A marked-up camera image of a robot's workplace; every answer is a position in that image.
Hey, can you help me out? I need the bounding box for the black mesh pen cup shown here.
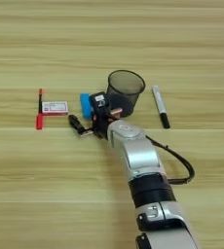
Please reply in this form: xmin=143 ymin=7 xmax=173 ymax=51
xmin=105 ymin=69 xmax=147 ymax=119

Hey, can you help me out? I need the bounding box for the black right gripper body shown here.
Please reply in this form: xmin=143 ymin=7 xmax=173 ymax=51
xmin=79 ymin=107 xmax=124 ymax=141

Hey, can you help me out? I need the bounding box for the red and black pen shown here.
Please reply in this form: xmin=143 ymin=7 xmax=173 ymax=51
xmin=35 ymin=88 xmax=45 ymax=131

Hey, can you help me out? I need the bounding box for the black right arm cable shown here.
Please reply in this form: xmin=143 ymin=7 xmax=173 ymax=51
xmin=145 ymin=134 xmax=197 ymax=186

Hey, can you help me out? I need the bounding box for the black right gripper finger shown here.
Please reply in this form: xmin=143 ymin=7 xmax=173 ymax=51
xmin=67 ymin=114 xmax=88 ymax=136

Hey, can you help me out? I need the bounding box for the grey marker with black cap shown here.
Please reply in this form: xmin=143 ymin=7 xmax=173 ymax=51
xmin=150 ymin=85 xmax=171 ymax=130

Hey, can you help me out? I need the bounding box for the blue rectangular eraser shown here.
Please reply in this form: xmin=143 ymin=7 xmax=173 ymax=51
xmin=79 ymin=92 xmax=94 ymax=120

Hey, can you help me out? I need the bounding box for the small red white card box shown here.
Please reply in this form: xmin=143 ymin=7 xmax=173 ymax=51
xmin=41 ymin=100 xmax=69 ymax=117

